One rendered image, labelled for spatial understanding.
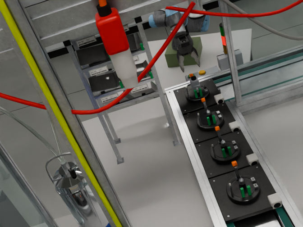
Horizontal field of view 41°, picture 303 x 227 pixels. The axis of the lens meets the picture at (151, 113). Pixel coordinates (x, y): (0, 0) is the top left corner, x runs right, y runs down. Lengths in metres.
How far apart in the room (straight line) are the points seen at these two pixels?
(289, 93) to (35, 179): 2.38
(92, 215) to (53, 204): 1.97
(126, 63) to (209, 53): 2.11
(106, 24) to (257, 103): 1.62
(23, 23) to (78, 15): 0.11
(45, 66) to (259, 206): 1.15
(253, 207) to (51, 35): 1.15
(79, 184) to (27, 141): 2.89
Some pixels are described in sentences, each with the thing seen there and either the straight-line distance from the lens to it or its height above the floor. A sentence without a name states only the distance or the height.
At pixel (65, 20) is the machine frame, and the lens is 0.85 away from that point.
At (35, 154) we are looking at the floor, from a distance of 4.05.
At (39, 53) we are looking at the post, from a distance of 0.83.
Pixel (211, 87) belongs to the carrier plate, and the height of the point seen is 0.97.
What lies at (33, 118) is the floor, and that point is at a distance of 4.57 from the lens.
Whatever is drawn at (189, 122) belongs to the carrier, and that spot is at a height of 0.97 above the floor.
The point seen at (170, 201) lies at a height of 0.86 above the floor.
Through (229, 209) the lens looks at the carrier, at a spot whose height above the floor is 0.97.
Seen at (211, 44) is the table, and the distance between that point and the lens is 2.98.
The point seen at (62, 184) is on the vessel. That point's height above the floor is 1.41.
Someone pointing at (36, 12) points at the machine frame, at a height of 2.08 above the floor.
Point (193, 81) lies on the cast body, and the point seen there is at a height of 1.08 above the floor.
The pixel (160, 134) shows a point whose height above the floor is 0.86.
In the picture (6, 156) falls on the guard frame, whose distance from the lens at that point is 1.67.
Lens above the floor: 2.35
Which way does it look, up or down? 37 degrees down
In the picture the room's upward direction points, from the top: 19 degrees counter-clockwise
